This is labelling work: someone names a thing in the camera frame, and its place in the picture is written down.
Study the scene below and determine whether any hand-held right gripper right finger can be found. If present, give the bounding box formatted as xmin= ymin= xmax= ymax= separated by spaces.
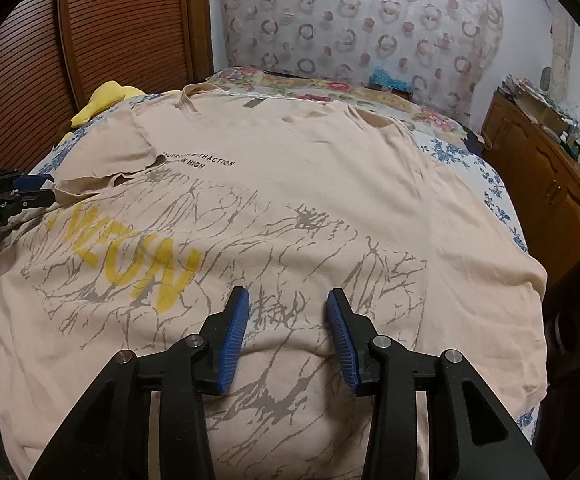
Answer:
xmin=326 ymin=287 xmax=550 ymax=480

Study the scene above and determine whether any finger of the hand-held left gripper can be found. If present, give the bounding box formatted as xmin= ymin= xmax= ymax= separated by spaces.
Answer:
xmin=0 ymin=191 xmax=56 ymax=212
xmin=12 ymin=174 xmax=56 ymax=192

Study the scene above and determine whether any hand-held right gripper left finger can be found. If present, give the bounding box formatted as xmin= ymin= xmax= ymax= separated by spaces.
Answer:
xmin=27 ymin=286 xmax=249 ymax=480

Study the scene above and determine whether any beige printed t-shirt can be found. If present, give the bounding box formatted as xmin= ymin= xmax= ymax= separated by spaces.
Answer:
xmin=0 ymin=82 xmax=550 ymax=480

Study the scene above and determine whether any yellow cloth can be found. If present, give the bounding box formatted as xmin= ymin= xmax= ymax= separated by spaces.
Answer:
xmin=71 ymin=82 xmax=145 ymax=128

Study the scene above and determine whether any wooden louvered wardrobe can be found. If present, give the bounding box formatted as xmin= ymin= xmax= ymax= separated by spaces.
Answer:
xmin=0 ymin=0 xmax=214 ymax=176

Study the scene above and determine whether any blue floral bedsheet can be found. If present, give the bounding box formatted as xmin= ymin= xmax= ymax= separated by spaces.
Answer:
xmin=35 ymin=110 xmax=540 ymax=441

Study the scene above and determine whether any colourful flowered quilt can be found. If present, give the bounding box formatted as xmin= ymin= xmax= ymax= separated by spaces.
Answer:
xmin=205 ymin=66 xmax=470 ymax=146

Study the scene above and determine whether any wooden dresser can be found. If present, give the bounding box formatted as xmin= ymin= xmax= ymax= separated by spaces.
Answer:
xmin=480 ymin=90 xmax=580 ymax=361

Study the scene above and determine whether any teal plastic item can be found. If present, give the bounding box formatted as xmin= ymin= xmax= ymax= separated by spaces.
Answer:
xmin=370 ymin=66 xmax=413 ymax=92

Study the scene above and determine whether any cardboard box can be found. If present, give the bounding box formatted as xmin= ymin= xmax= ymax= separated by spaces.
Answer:
xmin=512 ymin=87 xmax=570 ymax=128

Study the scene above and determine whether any circle patterned curtain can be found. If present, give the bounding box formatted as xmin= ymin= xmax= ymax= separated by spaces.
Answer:
xmin=217 ymin=0 xmax=505 ymax=126

